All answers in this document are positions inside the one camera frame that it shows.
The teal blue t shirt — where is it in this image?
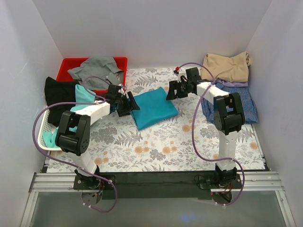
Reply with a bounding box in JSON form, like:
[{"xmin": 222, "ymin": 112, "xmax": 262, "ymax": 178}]
[{"xmin": 131, "ymin": 87, "xmax": 178, "ymax": 130}]

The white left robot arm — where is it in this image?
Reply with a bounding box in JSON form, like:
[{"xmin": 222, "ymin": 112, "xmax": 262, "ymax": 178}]
[{"xmin": 55, "ymin": 85, "xmax": 140, "ymax": 189}]

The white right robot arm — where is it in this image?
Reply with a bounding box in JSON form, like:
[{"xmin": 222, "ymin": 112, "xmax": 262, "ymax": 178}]
[{"xmin": 166, "ymin": 67, "xmax": 245, "ymax": 188}]

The mint green t shirt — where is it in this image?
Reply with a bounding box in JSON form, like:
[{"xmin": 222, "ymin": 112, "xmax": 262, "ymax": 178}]
[{"xmin": 42, "ymin": 84, "xmax": 98, "ymax": 149}]

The grey shirt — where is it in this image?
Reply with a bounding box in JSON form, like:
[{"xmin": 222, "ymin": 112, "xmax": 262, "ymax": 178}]
[{"xmin": 68, "ymin": 57, "xmax": 124, "ymax": 90}]

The lilac purple shirt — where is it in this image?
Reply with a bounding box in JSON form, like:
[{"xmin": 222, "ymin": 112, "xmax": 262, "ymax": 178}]
[{"xmin": 216, "ymin": 79, "xmax": 248, "ymax": 87}]

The beige t shirt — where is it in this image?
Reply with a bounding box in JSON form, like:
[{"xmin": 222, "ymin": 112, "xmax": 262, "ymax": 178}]
[{"xmin": 203, "ymin": 51, "xmax": 251, "ymax": 83}]

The black t shirt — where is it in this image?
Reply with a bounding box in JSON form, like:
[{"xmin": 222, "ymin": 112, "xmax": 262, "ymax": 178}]
[{"xmin": 45, "ymin": 77, "xmax": 79, "ymax": 127}]

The red plastic tray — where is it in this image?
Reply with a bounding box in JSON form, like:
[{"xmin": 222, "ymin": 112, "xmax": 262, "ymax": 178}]
[{"xmin": 56, "ymin": 57, "xmax": 128, "ymax": 95}]

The blue checked shirt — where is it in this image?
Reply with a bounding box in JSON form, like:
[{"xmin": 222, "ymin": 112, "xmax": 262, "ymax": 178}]
[{"xmin": 201, "ymin": 83, "xmax": 258, "ymax": 124}]

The white plastic basket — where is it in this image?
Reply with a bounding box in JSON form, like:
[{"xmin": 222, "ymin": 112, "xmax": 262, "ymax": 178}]
[{"xmin": 37, "ymin": 110, "xmax": 61, "ymax": 151}]

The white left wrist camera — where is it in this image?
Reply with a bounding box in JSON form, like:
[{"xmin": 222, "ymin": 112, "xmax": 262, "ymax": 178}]
[{"xmin": 118, "ymin": 84, "xmax": 127, "ymax": 95}]

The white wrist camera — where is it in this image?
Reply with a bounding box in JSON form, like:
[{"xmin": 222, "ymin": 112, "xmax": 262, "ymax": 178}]
[
  {"xmin": 174, "ymin": 67, "xmax": 187, "ymax": 82},
  {"xmin": 118, "ymin": 84, "xmax": 127, "ymax": 95}
]

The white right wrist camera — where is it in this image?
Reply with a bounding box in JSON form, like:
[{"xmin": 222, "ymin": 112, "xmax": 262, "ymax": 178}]
[{"xmin": 174, "ymin": 67, "xmax": 187, "ymax": 82}]

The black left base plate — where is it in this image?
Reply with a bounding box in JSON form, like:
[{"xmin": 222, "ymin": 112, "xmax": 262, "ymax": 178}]
[{"xmin": 73, "ymin": 174, "xmax": 113, "ymax": 190}]

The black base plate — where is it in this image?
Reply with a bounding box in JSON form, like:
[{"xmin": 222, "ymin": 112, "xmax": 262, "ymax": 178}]
[
  {"xmin": 73, "ymin": 174, "xmax": 113, "ymax": 190},
  {"xmin": 194, "ymin": 172, "xmax": 242, "ymax": 189}
]

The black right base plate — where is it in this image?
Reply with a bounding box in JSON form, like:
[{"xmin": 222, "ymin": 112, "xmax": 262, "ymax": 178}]
[{"xmin": 194, "ymin": 172, "xmax": 242, "ymax": 189}]

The aluminium rail frame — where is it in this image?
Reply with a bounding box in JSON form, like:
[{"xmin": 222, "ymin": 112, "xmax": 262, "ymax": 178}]
[{"xmin": 21, "ymin": 171, "xmax": 295, "ymax": 227}]

